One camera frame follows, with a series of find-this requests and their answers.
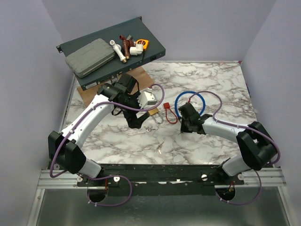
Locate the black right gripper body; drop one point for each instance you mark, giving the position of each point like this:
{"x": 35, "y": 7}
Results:
{"x": 185, "y": 126}

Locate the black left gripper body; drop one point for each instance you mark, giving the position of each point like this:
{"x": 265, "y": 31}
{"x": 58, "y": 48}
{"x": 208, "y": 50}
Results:
{"x": 132, "y": 102}

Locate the brass padlock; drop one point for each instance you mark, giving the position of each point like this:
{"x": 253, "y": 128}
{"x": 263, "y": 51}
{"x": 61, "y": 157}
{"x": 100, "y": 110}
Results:
{"x": 156, "y": 116}

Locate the red cable seal lock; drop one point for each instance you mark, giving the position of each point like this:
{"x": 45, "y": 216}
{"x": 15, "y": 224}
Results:
{"x": 167, "y": 109}

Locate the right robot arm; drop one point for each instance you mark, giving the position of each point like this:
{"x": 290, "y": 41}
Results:
{"x": 255, "y": 144}

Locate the white pvc elbow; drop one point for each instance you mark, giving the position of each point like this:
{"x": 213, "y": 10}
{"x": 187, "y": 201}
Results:
{"x": 136, "y": 50}

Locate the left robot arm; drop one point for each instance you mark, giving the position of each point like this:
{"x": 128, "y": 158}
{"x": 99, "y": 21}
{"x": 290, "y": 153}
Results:
{"x": 65, "y": 146}

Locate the wooden board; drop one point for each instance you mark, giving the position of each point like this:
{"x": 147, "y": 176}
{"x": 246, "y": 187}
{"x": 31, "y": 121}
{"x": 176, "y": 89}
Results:
{"x": 139, "y": 74}

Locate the silver keys on table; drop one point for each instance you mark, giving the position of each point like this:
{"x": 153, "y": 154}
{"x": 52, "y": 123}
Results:
{"x": 159, "y": 148}

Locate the white pvc pipe fitting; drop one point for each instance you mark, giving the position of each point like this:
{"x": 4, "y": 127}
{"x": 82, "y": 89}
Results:
{"x": 117, "y": 48}

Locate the brown pipe valve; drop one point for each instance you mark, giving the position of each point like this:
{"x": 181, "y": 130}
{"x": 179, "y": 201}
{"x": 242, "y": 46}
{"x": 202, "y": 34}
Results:
{"x": 127, "y": 44}

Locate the yellow tape measure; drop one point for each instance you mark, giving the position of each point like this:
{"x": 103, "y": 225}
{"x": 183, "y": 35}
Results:
{"x": 143, "y": 42}

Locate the grey plastic tool case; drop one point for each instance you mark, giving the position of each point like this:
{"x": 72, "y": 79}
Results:
{"x": 90, "y": 57}

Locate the dark teal rack shelf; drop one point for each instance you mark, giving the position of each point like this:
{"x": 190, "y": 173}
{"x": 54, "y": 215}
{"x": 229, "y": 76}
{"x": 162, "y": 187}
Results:
{"x": 134, "y": 27}

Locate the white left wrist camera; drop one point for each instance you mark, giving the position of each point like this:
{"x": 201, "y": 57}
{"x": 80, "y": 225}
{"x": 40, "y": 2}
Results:
{"x": 146, "y": 98}

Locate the blue cable lock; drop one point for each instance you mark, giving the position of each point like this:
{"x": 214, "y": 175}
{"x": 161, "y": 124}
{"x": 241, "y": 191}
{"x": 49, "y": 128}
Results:
{"x": 188, "y": 92}

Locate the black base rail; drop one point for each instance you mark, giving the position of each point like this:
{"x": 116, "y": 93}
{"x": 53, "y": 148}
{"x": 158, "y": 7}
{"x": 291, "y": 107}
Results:
{"x": 159, "y": 180}

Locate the aluminium extrusion rail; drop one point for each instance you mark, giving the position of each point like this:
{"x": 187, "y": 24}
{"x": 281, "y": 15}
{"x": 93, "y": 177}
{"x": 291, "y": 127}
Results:
{"x": 266, "y": 177}

